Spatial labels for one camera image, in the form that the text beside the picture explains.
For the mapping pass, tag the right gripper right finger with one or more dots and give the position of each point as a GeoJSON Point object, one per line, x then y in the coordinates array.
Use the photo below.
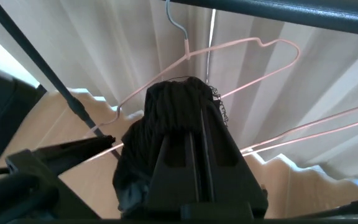
{"type": "Point", "coordinates": [235, 186]}

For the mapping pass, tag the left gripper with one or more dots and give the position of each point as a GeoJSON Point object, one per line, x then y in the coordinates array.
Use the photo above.
{"type": "Point", "coordinates": [67, 202]}

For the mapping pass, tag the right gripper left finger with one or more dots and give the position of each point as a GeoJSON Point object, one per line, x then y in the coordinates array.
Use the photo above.
{"type": "Point", "coordinates": [169, 186]}

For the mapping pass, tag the black shorts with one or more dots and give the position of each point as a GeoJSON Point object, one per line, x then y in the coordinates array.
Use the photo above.
{"type": "Point", "coordinates": [176, 105]}

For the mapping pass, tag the pink clothes hanger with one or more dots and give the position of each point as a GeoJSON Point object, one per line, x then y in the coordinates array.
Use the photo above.
{"type": "Point", "coordinates": [322, 132]}
{"type": "Point", "coordinates": [186, 49]}

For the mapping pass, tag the beige curtain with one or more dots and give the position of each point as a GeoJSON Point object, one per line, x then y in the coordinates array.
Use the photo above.
{"type": "Point", "coordinates": [104, 46]}

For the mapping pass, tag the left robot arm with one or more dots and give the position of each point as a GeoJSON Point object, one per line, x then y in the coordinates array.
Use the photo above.
{"type": "Point", "coordinates": [11, 199]}

